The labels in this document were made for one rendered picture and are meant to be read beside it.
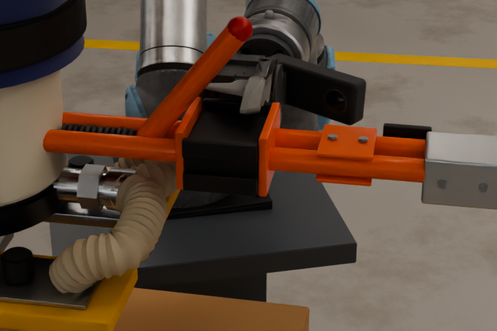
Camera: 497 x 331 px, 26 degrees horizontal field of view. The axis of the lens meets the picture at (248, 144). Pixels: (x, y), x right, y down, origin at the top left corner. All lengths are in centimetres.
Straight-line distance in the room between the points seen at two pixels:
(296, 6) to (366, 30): 368
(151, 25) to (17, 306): 49
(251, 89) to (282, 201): 94
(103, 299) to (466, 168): 34
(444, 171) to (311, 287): 210
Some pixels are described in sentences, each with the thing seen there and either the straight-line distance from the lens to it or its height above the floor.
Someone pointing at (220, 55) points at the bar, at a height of 134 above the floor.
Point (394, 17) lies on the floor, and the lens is 512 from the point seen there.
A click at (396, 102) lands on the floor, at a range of 420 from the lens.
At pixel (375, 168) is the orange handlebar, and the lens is 96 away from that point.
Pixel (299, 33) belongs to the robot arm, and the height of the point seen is 127.
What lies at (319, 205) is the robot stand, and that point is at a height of 75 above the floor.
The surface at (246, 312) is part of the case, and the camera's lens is 130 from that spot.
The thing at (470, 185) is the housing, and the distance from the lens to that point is 97.
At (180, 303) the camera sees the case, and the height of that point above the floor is 94.
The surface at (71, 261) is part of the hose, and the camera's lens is 97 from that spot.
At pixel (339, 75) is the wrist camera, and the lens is 110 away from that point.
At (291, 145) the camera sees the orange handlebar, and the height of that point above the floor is 125.
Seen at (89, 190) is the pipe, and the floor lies 120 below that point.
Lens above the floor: 169
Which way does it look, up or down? 26 degrees down
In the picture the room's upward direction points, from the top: straight up
